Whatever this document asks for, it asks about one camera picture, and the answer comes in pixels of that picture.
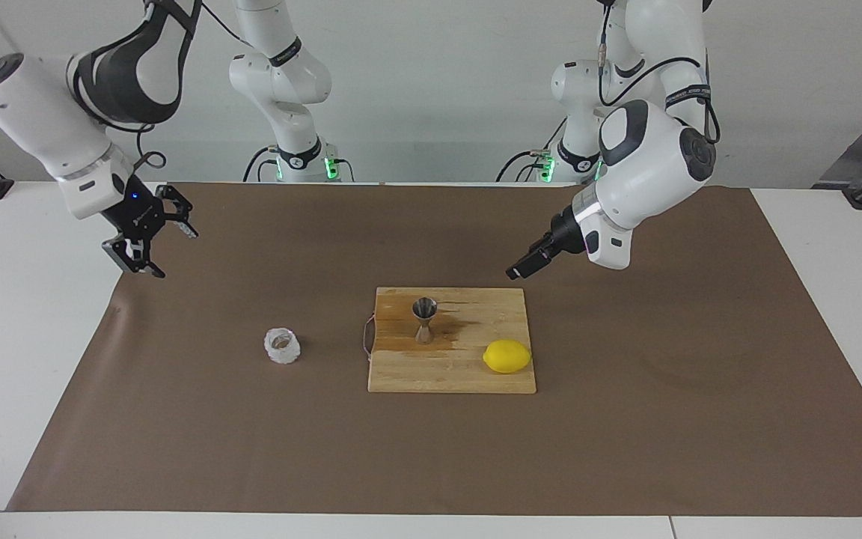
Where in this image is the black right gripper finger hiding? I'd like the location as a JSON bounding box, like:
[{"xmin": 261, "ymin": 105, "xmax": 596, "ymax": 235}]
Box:
[
  {"xmin": 154, "ymin": 185, "xmax": 200, "ymax": 240},
  {"xmin": 100, "ymin": 234, "xmax": 167, "ymax": 280}
]

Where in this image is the steel double jigger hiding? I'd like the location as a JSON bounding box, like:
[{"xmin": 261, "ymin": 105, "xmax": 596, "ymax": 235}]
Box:
[{"xmin": 412, "ymin": 297, "xmax": 439, "ymax": 345}]

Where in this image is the yellow lemon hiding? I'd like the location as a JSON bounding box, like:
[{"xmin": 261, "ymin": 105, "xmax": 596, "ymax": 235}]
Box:
[{"xmin": 482, "ymin": 339, "xmax": 533, "ymax": 374}]

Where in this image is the wooden cutting board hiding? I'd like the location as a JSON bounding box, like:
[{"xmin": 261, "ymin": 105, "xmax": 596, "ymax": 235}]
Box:
[{"xmin": 362, "ymin": 287, "xmax": 538, "ymax": 395}]

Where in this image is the brown paper table mat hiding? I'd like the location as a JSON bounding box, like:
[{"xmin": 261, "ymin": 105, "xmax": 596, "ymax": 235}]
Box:
[{"xmin": 6, "ymin": 182, "xmax": 862, "ymax": 517}]

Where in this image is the black base cable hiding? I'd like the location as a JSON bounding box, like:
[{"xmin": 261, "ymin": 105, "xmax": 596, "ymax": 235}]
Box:
[
  {"xmin": 496, "ymin": 112, "xmax": 574, "ymax": 183},
  {"xmin": 242, "ymin": 146, "xmax": 282, "ymax": 183}
]

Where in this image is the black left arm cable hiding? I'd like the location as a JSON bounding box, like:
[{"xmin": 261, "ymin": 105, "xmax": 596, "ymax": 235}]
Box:
[{"xmin": 597, "ymin": 0, "xmax": 721, "ymax": 147}]

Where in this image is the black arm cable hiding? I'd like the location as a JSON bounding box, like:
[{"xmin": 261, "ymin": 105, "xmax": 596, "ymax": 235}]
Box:
[
  {"xmin": 113, "ymin": 0, "xmax": 252, "ymax": 171},
  {"xmin": 597, "ymin": 0, "xmax": 721, "ymax": 147}
]

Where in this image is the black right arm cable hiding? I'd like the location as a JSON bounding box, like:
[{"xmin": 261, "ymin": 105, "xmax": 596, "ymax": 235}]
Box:
[{"xmin": 113, "ymin": 0, "xmax": 252, "ymax": 171}]

